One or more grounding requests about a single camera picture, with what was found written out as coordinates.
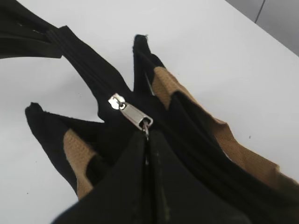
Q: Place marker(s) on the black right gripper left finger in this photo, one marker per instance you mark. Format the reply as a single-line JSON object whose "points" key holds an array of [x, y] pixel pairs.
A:
{"points": [[119, 197]]}

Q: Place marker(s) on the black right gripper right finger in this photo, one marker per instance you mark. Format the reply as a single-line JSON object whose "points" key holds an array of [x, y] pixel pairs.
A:
{"points": [[180, 197]]}

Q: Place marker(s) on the black tote bag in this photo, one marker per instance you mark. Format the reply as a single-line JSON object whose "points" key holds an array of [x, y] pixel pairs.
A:
{"points": [[24, 34]]}

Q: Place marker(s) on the silver zipper pull with ring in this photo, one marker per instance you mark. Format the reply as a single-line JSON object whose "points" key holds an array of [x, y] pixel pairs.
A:
{"points": [[138, 118]]}

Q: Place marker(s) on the tan rear bag handle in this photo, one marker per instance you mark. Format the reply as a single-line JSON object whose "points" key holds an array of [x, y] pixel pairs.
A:
{"points": [[86, 164]]}

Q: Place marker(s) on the tan bag handle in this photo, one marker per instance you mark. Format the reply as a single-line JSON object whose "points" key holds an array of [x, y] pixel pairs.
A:
{"points": [[166, 87], [86, 164]]}

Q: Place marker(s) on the tan front bag handle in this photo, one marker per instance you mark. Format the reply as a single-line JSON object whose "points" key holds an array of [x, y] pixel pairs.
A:
{"points": [[166, 87]]}

